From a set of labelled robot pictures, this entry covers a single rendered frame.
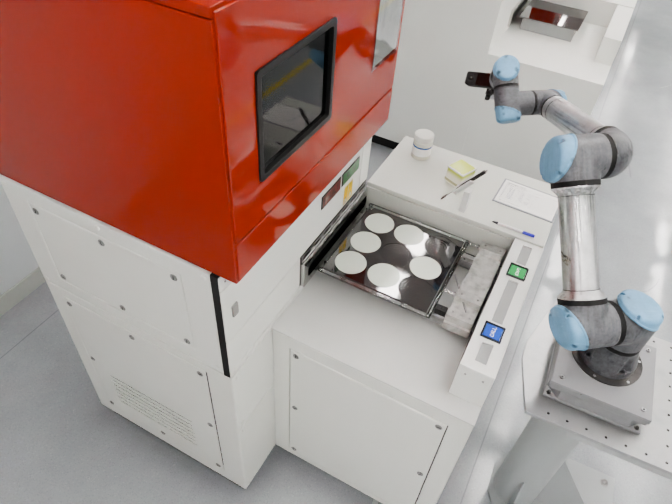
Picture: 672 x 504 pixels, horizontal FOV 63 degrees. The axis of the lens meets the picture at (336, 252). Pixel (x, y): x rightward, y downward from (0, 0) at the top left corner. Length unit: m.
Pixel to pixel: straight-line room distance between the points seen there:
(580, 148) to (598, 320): 0.42
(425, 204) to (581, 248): 0.61
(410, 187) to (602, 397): 0.88
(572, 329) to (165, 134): 1.02
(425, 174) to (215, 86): 1.21
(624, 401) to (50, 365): 2.24
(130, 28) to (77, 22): 0.12
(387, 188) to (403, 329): 0.51
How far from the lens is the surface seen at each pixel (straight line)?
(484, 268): 1.84
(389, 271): 1.72
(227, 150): 1.00
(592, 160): 1.48
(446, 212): 1.88
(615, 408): 1.65
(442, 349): 1.67
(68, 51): 1.16
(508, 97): 1.80
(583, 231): 1.47
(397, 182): 1.96
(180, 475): 2.36
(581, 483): 2.56
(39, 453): 2.56
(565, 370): 1.65
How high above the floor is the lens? 2.13
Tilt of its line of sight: 45 degrees down
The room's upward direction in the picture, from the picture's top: 5 degrees clockwise
